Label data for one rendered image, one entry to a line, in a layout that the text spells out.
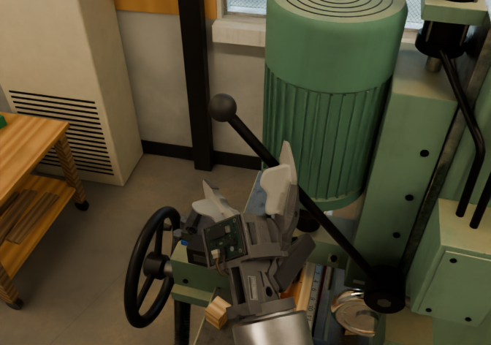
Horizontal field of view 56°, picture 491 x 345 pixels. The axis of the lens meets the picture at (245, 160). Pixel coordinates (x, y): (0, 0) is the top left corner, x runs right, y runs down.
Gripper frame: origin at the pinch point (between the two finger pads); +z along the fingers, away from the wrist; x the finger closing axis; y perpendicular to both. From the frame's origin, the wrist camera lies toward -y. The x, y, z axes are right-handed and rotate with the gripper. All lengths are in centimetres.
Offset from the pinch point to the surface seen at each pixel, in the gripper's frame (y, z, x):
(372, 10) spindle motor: -0.7, 10.3, -22.5
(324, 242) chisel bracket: -25.9, -10.3, 6.5
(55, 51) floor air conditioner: -41, 101, 120
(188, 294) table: -21.0, -13.3, 39.0
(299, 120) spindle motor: -2.9, 3.1, -8.1
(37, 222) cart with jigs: -47, 36, 158
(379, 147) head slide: -10.8, -2.3, -14.4
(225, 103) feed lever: 8.9, 4.0, -5.8
